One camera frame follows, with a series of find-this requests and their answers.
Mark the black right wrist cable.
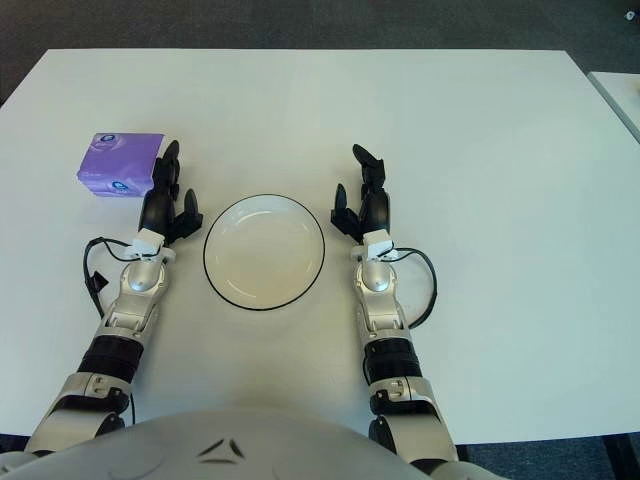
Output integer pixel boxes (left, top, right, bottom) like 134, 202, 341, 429
389, 247, 439, 329

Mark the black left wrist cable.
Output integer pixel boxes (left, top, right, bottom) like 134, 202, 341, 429
82, 236, 139, 321

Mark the white side table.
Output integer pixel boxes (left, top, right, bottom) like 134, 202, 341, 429
587, 71, 640, 146

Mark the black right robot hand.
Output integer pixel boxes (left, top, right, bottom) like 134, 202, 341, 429
329, 143, 391, 245

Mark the grey robot torso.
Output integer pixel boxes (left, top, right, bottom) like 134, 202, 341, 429
0, 405, 506, 480

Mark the black table leg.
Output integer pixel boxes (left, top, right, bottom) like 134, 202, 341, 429
602, 435, 636, 480

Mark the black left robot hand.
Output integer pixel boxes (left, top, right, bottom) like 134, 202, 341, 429
137, 139, 205, 247

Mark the white plate with black rim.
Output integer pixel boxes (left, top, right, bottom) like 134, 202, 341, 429
202, 193, 327, 313

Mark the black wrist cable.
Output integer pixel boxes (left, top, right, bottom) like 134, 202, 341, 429
82, 236, 139, 321
389, 247, 439, 329

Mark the purple tissue paper pack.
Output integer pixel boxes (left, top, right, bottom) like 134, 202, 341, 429
75, 131, 166, 200

